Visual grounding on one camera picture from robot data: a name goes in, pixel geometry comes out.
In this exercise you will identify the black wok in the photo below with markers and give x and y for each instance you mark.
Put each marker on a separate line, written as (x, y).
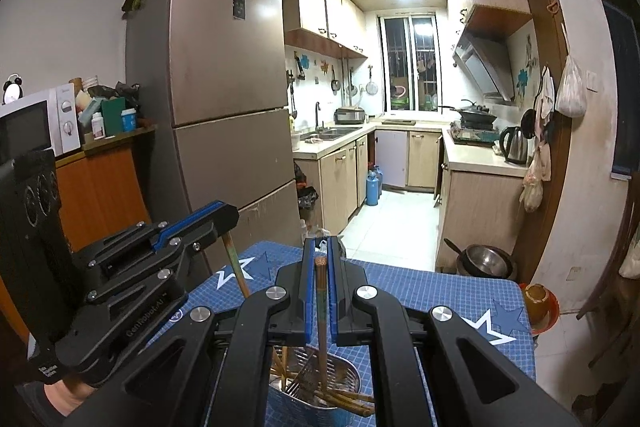
(475, 114)

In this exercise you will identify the gas stove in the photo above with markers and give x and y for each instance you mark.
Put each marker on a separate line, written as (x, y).
(472, 134)

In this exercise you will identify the hanging metal strainer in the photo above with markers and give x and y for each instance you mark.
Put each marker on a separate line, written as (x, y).
(336, 83)

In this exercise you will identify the dark wooden chair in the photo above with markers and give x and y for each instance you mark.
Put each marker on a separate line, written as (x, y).
(615, 267)

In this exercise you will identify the metal range hood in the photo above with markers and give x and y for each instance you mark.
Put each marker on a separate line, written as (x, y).
(482, 62)

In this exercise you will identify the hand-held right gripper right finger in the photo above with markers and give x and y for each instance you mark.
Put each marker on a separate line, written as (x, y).
(334, 307)

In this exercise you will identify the hanging small pan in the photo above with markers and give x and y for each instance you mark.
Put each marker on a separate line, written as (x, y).
(371, 84)

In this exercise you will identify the green box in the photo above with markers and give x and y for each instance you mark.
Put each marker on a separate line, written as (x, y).
(113, 114)

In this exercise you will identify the orange wooden cabinet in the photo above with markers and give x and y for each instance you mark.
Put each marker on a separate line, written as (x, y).
(100, 187)

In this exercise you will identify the white hanging plastic bag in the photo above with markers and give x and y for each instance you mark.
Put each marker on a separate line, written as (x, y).
(571, 89)

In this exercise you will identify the stack of paper cups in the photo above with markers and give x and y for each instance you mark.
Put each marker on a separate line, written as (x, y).
(90, 83)

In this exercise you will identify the blue gas cylinder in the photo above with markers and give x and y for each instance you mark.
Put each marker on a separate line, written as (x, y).
(374, 187)

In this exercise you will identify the beige stove counter cabinet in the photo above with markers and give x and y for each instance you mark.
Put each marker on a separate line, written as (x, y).
(480, 212)

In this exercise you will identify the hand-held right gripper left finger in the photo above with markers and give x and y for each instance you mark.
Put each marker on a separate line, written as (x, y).
(309, 307)

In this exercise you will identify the steel electric kettle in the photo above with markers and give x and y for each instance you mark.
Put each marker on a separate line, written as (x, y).
(515, 146)

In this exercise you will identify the blue star-print tablecloth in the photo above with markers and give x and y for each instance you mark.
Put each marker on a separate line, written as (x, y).
(450, 297)

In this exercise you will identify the metal basins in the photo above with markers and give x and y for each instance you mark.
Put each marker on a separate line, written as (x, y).
(485, 259)

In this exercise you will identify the kitchen window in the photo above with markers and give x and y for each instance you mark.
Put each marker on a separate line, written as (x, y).
(409, 62)

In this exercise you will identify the black faucet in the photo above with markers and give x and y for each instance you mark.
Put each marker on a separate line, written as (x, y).
(318, 114)

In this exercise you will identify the brown clay pot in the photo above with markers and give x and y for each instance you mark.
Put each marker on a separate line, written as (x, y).
(537, 302)

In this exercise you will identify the hanging cloth bags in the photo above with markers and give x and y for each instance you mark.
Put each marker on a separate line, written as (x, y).
(535, 177)

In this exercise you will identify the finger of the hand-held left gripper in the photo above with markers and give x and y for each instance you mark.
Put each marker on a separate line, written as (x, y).
(210, 227)
(190, 219)

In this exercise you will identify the beige wall cabinets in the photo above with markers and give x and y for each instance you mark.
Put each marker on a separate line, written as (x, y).
(320, 12)

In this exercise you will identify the dark curtained window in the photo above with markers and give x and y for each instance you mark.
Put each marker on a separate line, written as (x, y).
(625, 92)

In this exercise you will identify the white medicine bottle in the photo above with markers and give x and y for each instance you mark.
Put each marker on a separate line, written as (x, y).
(98, 127)

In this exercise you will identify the person's left forearm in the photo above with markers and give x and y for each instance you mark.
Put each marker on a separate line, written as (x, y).
(65, 399)

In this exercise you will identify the blue-label white jar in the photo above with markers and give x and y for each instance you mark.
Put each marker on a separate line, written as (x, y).
(128, 120)

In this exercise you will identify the wooden chopstick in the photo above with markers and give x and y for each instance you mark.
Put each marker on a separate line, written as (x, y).
(285, 367)
(276, 367)
(322, 357)
(352, 396)
(235, 264)
(347, 407)

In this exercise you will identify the steel kitchen sink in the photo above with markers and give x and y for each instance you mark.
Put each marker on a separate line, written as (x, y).
(340, 133)

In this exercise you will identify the beige sink counter cabinets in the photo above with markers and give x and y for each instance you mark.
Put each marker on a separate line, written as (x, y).
(335, 177)

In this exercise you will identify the white microwave oven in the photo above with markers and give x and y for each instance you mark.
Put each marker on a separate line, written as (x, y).
(30, 127)

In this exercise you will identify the brown refrigerator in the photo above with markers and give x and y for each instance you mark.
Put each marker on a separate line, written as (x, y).
(225, 82)

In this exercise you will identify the black trash bag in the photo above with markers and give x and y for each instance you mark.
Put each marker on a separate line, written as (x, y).
(307, 197)

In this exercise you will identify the black alarm clock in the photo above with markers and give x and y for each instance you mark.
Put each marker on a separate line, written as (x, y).
(12, 91)

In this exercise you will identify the blue utensil holder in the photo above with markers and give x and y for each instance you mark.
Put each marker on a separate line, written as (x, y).
(345, 372)

